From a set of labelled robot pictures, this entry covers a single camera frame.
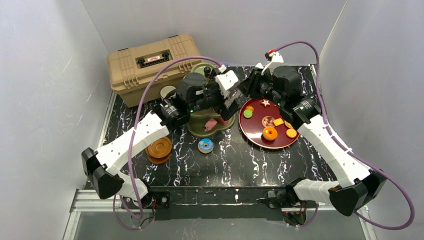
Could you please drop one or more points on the green three-tier serving stand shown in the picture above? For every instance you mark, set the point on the green three-tier serving stand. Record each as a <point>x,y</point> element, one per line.
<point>195,126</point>

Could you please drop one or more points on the orange glazed donut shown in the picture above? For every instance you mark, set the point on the orange glazed donut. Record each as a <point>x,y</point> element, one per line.
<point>269,133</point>

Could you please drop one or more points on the square yellow cracker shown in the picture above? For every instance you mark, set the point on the square yellow cracker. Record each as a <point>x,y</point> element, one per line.
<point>278,122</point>

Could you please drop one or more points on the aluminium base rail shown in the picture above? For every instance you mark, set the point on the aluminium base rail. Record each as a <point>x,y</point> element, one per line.
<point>163,203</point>

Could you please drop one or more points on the round yellow biscuit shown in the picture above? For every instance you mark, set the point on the round yellow biscuit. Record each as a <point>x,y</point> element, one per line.
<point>291,133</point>

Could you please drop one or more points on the pink swirl roll cake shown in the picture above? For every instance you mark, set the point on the pink swirl roll cake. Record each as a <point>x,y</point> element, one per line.
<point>209,125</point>

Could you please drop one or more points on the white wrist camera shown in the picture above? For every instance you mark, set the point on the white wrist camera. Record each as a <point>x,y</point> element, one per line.
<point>274,59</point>
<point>226,79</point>

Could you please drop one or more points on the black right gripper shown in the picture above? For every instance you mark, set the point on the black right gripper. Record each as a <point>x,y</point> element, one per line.
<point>251,87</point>

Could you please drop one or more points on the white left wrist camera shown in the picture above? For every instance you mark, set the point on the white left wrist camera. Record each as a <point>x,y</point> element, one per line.
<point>226,79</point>

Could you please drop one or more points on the green macaron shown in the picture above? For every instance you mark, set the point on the green macaron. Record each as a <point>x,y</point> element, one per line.
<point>247,113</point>

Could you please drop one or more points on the white cup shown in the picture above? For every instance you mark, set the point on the white cup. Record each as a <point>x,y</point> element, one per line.
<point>166,90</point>

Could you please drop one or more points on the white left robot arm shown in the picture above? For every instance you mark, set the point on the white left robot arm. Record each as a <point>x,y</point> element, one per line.
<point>102,166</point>

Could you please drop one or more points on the stacked brown wooden coasters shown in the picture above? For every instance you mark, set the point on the stacked brown wooden coasters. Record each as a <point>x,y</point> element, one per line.
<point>159,151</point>

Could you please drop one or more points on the star shaped cookie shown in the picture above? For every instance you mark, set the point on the star shaped cookie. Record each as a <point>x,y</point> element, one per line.
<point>265,103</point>

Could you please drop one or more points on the yellow glazed donut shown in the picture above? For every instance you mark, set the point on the yellow glazed donut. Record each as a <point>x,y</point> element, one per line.
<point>288,125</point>

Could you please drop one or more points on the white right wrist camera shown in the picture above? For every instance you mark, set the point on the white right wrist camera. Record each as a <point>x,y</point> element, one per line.
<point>274,59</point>

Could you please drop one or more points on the pink sprinkled cake slice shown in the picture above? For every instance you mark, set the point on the pink sprinkled cake slice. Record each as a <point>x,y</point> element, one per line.
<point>222,121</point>

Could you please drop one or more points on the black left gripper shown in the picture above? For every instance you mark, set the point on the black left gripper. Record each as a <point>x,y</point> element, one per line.
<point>226,106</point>

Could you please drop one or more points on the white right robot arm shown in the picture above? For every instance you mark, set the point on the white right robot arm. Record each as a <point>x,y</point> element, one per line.
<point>356,184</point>

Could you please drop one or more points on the orange flower cookie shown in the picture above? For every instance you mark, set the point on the orange flower cookie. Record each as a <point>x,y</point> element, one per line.
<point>249,107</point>

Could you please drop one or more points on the tan plastic toolbox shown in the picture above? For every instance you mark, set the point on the tan plastic toolbox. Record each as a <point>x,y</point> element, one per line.
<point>131,69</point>

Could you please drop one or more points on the blue frosted donut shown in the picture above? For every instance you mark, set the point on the blue frosted donut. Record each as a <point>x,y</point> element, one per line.
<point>205,146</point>

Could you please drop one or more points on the red round lacquer tray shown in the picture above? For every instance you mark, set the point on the red round lacquer tray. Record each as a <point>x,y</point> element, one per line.
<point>263,117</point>

